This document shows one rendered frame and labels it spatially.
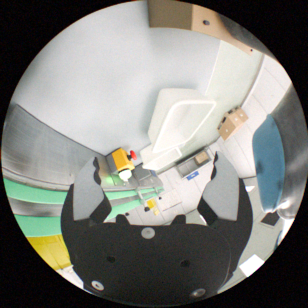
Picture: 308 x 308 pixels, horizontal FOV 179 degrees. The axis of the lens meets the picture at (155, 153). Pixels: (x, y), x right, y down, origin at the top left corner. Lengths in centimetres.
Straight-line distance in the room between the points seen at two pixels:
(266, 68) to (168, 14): 329
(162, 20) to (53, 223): 33
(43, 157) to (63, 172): 6
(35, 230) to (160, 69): 36
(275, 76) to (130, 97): 330
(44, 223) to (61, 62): 24
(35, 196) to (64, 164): 10
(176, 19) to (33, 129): 27
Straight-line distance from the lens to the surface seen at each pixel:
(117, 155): 39
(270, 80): 340
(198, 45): 29
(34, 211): 20
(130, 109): 28
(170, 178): 592
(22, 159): 20
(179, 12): 15
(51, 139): 26
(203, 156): 561
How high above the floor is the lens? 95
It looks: 19 degrees down
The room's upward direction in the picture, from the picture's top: 152 degrees clockwise
